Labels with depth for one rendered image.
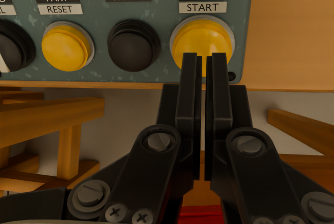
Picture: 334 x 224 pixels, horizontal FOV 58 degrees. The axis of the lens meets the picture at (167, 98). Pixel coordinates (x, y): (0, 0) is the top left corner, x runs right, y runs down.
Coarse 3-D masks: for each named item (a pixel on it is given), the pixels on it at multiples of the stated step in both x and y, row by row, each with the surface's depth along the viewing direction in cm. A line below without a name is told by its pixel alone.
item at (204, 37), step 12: (192, 24) 14; (204, 24) 14; (216, 24) 14; (180, 36) 14; (192, 36) 14; (204, 36) 14; (216, 36) 14; (228, 36) 14; (180, 48) 14; (192, 48) 14; (204, 48) 14; (216, 48) 14; (228, 48) 14; (180, 60) 15; (204, 60) 14; (228, 60) 15; (204, 72) 15
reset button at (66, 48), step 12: (48, 36) 15; (60, 36) 15; (72, 36) 15; (48, 48) 15; (60, 48) 15; (72, 48) 15; (84, 48) 15; (48, 60) 16; (60, 60) 15; (72, 60) 15; (84, 60) 16
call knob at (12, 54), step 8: (0, 24) 15; (0, 32) 15; (8, 32) 15; (16, 32) 16; (0, 40) 15; (8, 40) 15; (16, 40) 15; (24, 40) 16; (0, 48) 15; (8, 48) 15; (16, 48) 15; (24, 48) 16; (0, 56) 16; (8, 56) 16; (16, 56) 16; (24, 56) 16; (0, 64) 16; (8, 64) 16; (16, 64) 16; (24, 64) 16
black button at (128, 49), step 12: (120, 36) 14; (132, 36) 14; (144, 36) 14; (108, 48) 15; (120, 48) 15; (132, 48) 15; (144, 48) 15; (156, 48) 15; (120, 60) 15; (132, 60) 15; (144, 60) 15
